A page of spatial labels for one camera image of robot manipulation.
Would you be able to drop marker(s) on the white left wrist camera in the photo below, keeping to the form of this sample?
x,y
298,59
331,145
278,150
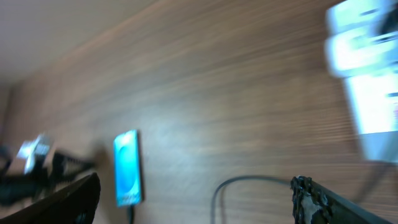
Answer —
x,y
35,152

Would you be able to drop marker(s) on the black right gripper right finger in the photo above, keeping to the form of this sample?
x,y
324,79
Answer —
x,y
315,204

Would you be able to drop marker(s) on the white power strip socket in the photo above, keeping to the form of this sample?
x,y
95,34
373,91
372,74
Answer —
x,y
361,50

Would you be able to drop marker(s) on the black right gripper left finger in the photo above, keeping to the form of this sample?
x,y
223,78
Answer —
x,y
74,204

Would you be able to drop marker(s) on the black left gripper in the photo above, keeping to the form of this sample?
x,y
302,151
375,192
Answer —
x,y
65,169

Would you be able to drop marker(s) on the blue screen Galaxy smartphone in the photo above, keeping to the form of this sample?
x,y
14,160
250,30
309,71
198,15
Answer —
x,y
127,167

